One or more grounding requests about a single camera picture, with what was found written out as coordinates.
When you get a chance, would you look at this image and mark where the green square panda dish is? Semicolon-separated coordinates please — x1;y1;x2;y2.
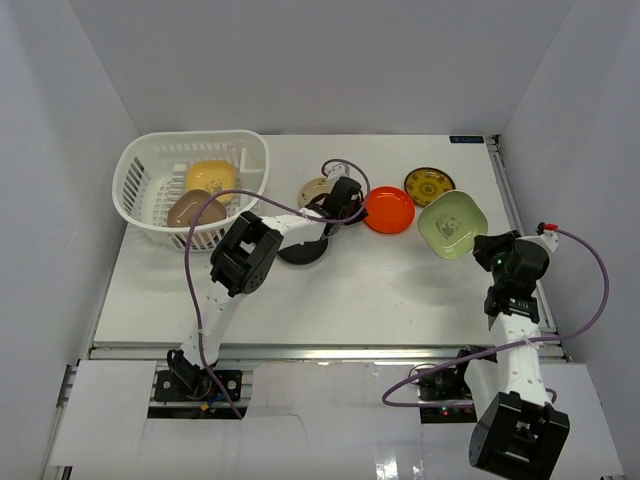
417;190;489;260

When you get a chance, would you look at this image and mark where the orange round plate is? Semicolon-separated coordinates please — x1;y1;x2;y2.
364;186;415;235

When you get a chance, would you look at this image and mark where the black round plate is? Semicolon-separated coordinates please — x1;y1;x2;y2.
278;239;329;266

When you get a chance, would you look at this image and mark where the yellow patterned round plate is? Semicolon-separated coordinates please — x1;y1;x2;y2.
403;167;456;208

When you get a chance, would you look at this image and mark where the yellow square panda dish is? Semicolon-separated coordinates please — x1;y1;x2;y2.
185;160;237;195

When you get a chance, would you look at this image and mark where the pink square panda dish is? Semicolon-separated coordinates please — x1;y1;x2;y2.
167;189;228;228

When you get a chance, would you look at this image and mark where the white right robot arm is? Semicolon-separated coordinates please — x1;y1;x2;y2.
451;225;570;479

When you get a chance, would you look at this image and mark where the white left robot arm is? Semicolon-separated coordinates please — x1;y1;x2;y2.
167;176;367;399

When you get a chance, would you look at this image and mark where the cream floral round plate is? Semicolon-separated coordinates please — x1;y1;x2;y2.
298;177;331;208

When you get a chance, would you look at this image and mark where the blue table label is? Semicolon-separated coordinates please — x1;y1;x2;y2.
449;135;485;144

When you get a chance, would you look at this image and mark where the white plastic dish basket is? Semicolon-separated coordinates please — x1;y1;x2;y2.
112;130;270;251

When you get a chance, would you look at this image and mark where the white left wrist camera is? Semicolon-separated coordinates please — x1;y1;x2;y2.
324;164;350;180

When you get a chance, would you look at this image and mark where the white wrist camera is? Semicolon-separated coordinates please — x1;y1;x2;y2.
324;164;350;180
534;222;559;255

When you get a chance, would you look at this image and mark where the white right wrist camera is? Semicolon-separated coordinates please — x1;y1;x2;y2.
534;222;559;255

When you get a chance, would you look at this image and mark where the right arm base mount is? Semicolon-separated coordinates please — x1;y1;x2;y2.
412;367;477;425

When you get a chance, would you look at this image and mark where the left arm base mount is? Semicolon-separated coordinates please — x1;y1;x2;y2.
148;370;247;420

